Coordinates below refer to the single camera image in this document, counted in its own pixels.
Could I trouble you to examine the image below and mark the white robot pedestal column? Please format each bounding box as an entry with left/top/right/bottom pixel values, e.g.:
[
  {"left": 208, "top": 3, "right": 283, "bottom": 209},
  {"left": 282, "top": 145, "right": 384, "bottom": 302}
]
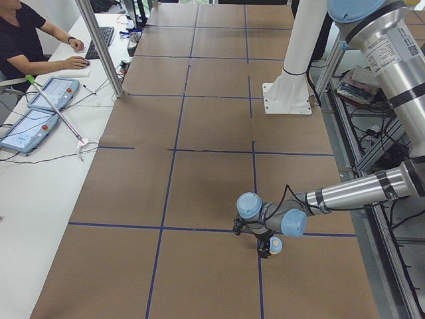
[{"left": 262, "top": 1, "right": 332, "bottom": 115}]

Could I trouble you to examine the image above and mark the black computer keyboard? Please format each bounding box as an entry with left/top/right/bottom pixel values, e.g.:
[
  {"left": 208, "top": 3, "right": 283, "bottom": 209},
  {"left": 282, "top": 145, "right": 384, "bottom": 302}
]
[{"left": 84, "top": 26, "right": 115, "bottom": 60}]

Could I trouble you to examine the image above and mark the white and blue bell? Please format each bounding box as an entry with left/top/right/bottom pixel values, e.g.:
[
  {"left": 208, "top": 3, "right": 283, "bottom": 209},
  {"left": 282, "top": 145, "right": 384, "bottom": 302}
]
[{"left": 270, "top": 236, "right": 283, "bottom": 255}]

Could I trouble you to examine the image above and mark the teach pendant tablet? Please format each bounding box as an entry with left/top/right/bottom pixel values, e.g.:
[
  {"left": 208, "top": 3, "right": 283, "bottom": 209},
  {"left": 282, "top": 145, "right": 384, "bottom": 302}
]
[
  {"left": 1, "top": 108, "right": 59, "bottom": 154},
  {"left": 28, "top": 76, "right": 80, "bottom": 112}
]

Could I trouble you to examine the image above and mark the aluminium frame post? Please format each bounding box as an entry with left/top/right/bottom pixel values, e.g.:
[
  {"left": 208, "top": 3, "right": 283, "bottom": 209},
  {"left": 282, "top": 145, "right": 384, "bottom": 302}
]
[{"left": 75, "top": 0, "right": 123, "bottom": 98}]

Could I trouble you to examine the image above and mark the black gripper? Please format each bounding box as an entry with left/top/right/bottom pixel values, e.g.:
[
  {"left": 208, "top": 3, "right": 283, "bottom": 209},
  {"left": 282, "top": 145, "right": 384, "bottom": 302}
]
[{"left": 256, "top": 234, "right": 273, "bottom": 259}]

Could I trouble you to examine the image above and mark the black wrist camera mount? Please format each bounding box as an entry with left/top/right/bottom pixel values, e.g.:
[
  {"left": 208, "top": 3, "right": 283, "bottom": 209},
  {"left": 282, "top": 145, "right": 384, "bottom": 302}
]
[{"left": 232, "top": 217, "right": 249, "bottom": 236}]

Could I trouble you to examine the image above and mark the upper teach pendant tablet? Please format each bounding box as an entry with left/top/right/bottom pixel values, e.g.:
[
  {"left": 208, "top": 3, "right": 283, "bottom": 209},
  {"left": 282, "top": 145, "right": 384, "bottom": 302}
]
[{"left": 28, "top": 76, "right": 80, "bottom": 112}]

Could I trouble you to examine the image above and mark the stack of books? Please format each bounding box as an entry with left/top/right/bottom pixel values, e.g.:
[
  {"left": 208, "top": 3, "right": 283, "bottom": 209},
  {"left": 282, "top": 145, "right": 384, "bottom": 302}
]
[{"left": 336, "top": 68, "right": 386, "bottom": 106}]

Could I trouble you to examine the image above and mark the lower teach pendant tablet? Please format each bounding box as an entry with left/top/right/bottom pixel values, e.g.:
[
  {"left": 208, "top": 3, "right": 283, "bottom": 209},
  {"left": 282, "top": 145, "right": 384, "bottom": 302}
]
[{"left": 1, "top": 108, "right": 59, "bottom": 154}]

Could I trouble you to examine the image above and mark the brown paper table cover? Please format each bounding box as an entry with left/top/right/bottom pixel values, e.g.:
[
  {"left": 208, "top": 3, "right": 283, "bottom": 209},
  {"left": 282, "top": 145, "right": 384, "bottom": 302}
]
[{"left": 32, "top": 4, "right": 379, "bottom": 318}]

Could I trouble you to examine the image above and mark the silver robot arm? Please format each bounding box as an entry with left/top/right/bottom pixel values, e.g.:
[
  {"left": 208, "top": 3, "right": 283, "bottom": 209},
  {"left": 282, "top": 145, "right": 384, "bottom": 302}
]
[{"left": 233, "top": 1, "right": 424, "bottom": 258}]

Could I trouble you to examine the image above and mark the seated person in black shirt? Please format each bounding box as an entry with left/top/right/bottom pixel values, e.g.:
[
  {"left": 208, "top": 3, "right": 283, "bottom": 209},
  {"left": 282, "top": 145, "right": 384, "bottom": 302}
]
[{"left": 1, "top": 1, "right": 89, "bottom": 80}]

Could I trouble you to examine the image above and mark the grabber stick with green handle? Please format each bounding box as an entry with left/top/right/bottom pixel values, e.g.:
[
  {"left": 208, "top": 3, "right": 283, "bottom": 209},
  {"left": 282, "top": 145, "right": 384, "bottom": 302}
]
[{"left": 25, "top": 75, "right": 99, "bottom": 161}]

